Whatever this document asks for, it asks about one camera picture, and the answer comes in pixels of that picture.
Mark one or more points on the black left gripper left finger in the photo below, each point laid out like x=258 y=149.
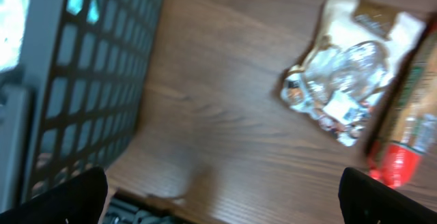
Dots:
x=79 y=200

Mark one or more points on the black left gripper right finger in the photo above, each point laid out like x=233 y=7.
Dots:
x=365 y=200

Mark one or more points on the beige dried fruit pouch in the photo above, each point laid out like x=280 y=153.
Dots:
x=359 y=49

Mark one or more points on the teal snack packet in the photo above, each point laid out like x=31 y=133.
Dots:
x=93 y=15

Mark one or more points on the white Pantene tube gold cap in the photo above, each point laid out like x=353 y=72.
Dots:
x=13 y=19

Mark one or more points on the grey plastic shopping basket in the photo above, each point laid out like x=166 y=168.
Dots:
x=72 y=101

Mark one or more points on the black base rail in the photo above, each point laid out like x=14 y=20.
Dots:
x=123 y=209

